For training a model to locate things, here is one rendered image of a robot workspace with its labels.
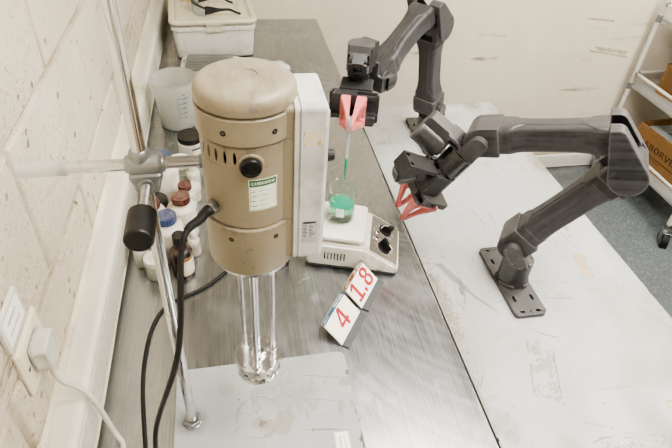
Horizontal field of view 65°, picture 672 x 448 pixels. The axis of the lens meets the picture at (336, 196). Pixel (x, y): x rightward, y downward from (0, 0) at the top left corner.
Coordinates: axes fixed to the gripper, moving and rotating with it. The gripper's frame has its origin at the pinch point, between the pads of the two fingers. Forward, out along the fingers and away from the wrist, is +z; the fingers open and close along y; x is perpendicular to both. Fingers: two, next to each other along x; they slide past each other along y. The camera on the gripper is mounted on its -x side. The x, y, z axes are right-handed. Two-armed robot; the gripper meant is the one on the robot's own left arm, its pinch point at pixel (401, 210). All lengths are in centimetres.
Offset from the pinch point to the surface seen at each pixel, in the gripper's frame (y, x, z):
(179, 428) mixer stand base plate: 34, -42, 25
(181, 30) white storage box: -106, -24, 42
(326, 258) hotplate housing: 4.4, -11.5, 14.8
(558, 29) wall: -128, 145, -20
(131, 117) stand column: 21, -66, -25
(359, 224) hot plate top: 0.1, -6.7, 6.9
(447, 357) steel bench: 31.6, 1.7, 4.1
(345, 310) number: 18.2, -12.5, 12.4
